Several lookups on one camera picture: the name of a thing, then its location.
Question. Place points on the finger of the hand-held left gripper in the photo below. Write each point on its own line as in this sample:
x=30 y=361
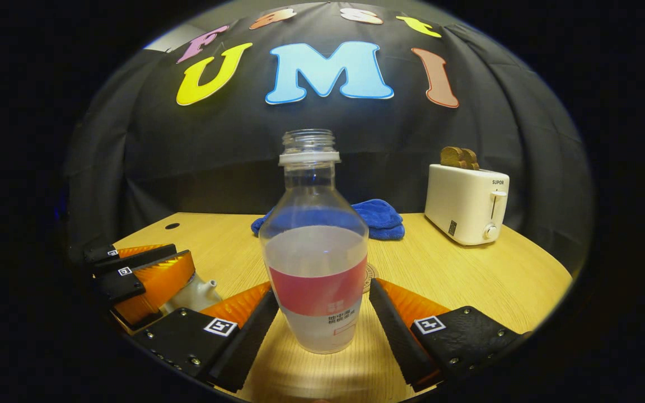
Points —
x=124 y=282
x=143 y=256

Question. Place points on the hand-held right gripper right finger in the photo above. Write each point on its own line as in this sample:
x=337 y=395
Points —
x=395 y=336

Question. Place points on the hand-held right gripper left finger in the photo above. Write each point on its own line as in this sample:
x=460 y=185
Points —
x=249 y=341

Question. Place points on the white teacup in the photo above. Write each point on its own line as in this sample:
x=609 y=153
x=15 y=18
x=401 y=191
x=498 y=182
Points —
x=188 y=296

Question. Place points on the round brown coaster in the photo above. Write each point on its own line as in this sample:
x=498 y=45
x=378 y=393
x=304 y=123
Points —
x=370 y=278

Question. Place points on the clear water bottle red label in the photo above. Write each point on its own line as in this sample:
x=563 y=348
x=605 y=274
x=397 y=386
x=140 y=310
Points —
x=314 y=263

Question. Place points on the blue folded towel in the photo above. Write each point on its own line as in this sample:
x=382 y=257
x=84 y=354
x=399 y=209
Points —
x=381 y=218

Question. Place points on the white toaster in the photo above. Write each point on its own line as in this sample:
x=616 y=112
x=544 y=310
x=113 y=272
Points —
x=462 y=204

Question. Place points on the brown toast slice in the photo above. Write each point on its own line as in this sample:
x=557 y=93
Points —
x=472 y=159
x=452 y=158

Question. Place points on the black backdrop cloth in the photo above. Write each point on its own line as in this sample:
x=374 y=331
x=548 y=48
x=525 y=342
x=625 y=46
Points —
x=300 y=140

